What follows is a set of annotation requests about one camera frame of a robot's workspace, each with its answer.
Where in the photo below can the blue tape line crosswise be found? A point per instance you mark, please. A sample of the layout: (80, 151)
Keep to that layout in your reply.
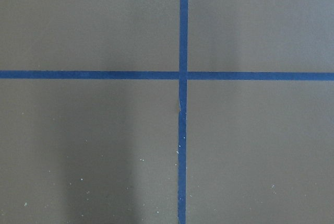
(156, 75)

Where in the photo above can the blue tape line lengthwise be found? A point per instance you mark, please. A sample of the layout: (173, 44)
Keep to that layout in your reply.
(182, 116)

